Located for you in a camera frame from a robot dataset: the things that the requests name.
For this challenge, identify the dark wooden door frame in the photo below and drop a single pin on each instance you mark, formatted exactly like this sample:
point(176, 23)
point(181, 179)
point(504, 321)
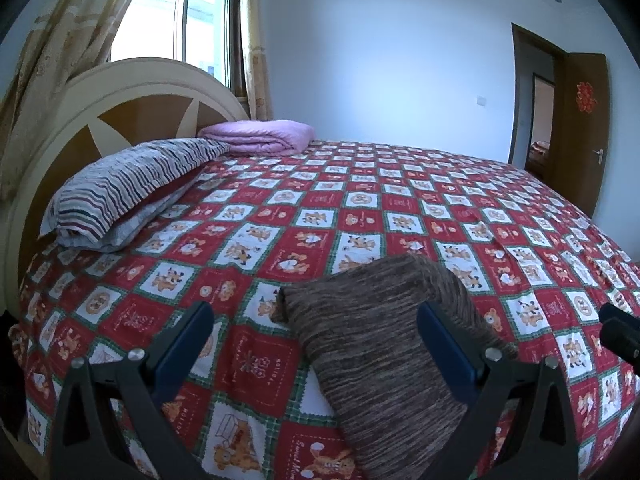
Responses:
point(520, 85)

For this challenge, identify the folded pink blanket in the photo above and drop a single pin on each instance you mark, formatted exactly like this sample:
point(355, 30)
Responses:
point(260, 135)

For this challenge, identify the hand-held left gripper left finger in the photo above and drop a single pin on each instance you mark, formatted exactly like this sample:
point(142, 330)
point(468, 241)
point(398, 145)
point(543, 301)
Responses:
point(185, 345)

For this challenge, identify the wide beige curtain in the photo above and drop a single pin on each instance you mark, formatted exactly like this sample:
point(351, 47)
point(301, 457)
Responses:
point(65, 35)

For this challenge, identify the white wall switch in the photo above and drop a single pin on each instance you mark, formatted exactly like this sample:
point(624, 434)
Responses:
point(481, 100)

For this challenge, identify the striped pillow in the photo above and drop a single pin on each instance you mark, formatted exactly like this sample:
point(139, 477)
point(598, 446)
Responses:
point(125, 180)

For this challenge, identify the brown wooden door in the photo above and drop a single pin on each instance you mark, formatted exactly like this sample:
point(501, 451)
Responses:
point(575, 160)

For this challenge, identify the narrow beige curtain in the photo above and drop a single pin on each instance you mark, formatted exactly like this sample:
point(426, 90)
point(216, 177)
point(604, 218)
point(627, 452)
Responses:
point(255, 50)

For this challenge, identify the window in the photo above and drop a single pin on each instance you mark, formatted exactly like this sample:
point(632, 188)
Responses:
point(155, 20)

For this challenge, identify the brown knitted sweater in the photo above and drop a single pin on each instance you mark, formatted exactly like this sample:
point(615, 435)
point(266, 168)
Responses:
point(375, 360)

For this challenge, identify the red printed bed sheet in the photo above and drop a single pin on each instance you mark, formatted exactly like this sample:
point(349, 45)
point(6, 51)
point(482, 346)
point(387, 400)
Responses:
point(300, 210)

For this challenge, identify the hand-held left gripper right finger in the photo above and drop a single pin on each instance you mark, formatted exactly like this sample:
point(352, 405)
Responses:
point(445, 350)

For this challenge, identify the red paper door decoration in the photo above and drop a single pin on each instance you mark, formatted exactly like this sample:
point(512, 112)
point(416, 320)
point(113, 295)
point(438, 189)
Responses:
point(585, 97)

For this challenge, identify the cream and wood headboard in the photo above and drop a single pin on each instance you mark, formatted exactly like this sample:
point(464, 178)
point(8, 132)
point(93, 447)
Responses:
point(125, 80)

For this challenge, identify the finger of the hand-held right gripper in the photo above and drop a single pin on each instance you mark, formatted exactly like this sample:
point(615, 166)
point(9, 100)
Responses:
point(622, 317)
point(622, 347)

